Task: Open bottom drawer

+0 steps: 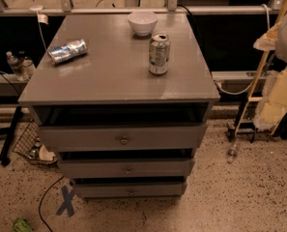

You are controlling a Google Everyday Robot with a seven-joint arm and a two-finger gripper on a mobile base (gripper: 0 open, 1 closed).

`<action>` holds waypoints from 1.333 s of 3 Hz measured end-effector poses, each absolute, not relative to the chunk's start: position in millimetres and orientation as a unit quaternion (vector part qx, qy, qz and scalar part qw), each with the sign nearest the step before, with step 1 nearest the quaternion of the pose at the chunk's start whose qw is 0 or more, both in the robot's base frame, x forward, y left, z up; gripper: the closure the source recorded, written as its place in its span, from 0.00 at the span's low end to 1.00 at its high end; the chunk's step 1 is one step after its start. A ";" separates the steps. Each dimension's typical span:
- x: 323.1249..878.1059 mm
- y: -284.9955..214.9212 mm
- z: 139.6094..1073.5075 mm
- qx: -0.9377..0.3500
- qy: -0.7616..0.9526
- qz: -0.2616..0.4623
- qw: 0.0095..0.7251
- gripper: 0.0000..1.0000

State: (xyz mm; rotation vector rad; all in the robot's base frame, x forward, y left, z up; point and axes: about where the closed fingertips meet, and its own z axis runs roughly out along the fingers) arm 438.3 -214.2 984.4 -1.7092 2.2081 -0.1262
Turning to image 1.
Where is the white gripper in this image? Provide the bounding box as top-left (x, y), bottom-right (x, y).
top-left (253, 22), bottom-right (287, 131)

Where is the upright soda can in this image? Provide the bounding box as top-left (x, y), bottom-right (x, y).
top-left (149, 33), bottom-right (170, 75)

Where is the blue tape cross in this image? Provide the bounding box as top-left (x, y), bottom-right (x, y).
top-left (56, 186), bottom-right (75, 218)

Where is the black floor cable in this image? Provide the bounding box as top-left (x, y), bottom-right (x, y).
top-left (38, 175), bottom-right (65, 232)

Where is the white bowl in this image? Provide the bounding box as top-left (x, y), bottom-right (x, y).
top-left (128, 12), bottom-right (158, 36)

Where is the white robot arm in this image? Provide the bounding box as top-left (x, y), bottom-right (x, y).
top-left (253, 13), bottom-right (287, 131)

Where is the wire basket with items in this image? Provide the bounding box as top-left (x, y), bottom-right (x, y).
top-left (13, 122), bottom-right (57, 165)

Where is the plastic bottle on floor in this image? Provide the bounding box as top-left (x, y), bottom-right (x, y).
top-left (227, 139), bottom-right (238, 163)

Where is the grey top drawer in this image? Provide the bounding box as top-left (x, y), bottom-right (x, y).
top-left (38, 123), bottom-right (207, 152)

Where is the grey bottom drawer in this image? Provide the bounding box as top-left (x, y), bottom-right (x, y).
top-left (73, 182), bottom-right (187, 198)

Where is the grey drawer cabinet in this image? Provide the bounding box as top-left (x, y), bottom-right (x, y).
top-left (19, 14), bottom-right (219, 185)

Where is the clear water bottle left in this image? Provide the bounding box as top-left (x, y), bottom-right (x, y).
top-left (6, 51), bottom-right (28, 81)

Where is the black stand leg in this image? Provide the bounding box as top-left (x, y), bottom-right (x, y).
top-left (0, 106), bottom-right (23, 166)

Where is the white lamp with cord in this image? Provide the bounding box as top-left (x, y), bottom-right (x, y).
top-left (29, 5), bottom-right (48, 50)

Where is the black clamp on floor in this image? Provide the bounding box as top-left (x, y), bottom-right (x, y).
top-left (225, 122), bottom-right (258, 143)

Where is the green object on floor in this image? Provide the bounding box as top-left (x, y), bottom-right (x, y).
top-left (13, 217), bottom-right (33, 232)

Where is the yellow wooden frame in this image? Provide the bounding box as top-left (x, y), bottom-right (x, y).
top-left (227, 0), bottom-right (287, 138)

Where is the grey middle drawer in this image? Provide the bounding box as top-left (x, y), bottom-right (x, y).
top-left (58, 159), bottom-right (194, 179)

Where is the grey drawer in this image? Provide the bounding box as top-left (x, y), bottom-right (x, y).
top-left (73, 182), bottom-right (187, 198)
top-left (38, 123), bottom-right (207, 152)
top-left (58, 159), bottom-right (194, 179)

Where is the crushed blue soda can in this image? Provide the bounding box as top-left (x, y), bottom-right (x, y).
top-left (47, 40), bottom-right (88, 65)

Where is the white cable right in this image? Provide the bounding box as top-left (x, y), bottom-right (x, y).
top-left (215, 3), bottom-right (273, 96)

